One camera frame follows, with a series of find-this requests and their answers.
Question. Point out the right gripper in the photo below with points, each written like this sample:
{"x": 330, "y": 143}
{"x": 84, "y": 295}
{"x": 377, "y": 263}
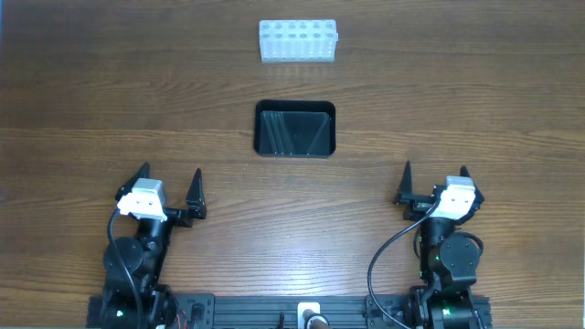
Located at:
{"x": 418, "y": 206}

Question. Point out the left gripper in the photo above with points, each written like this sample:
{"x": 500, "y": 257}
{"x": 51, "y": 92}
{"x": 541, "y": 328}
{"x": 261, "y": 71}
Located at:
{"x": 179, "y": 218}

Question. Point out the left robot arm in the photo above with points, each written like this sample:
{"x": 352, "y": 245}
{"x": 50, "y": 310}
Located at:
{"x": 137, "y": 260}

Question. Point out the black tray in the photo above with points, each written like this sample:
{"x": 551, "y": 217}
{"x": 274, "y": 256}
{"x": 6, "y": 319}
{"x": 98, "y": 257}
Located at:
{"x": 299, "y": 137}

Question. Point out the white test tube rack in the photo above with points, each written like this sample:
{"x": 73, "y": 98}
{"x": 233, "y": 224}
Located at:
{"x": 297, "y": 41}

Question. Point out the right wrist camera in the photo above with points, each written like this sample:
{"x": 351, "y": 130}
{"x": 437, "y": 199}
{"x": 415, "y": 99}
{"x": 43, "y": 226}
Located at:
{"x": 454, "y": 197}

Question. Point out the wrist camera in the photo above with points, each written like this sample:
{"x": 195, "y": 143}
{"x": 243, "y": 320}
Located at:
{"x": 454, "y": 197}
{"x": 142, "y": 201}

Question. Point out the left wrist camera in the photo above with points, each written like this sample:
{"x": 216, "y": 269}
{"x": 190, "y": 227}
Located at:
{"x": 142, "y": 201}

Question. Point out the mounting rail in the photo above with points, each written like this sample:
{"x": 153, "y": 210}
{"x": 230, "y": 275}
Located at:
{"x": 256, "y": 310}

